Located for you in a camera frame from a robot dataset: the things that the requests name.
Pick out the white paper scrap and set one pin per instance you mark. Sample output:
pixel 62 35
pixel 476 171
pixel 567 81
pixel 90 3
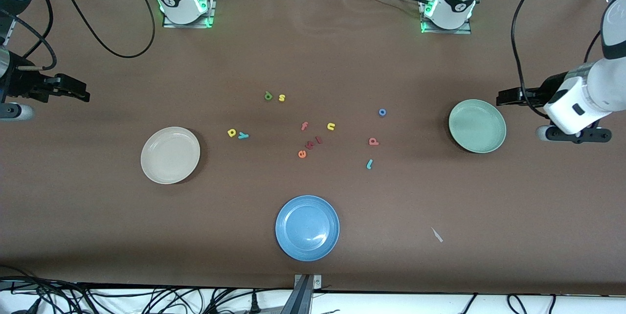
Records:
pixel 436 235

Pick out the silver edge bracket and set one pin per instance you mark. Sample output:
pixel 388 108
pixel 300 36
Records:
pixel 318 282

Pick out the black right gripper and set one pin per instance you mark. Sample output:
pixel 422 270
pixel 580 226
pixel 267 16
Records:
pixel 23 84

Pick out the pink foam letter p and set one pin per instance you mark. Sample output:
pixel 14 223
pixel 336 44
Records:
pixel 373 145

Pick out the brown table cover sheet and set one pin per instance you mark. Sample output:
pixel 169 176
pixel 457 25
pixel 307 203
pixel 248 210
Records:
pixel 98 235

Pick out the beige brown plate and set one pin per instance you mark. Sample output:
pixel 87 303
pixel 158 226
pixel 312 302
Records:
pixel 170 155

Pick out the green plate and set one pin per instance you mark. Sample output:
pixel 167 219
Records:
pixel 477 126

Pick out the dark grey metal post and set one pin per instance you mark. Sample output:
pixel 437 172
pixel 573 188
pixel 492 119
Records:
pixel 298 302

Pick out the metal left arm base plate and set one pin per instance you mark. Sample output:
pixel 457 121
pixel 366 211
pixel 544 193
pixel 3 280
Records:
pixel 464 32

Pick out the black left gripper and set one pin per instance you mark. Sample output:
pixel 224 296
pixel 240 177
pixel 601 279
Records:
pixel 548 90

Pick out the blue plate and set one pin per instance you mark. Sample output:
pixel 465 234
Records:
pixel 307 228

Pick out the black power plug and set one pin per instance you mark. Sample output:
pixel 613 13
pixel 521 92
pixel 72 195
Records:
pixel 254 304

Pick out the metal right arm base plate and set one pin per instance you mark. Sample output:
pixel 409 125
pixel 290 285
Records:
pixel 168 24

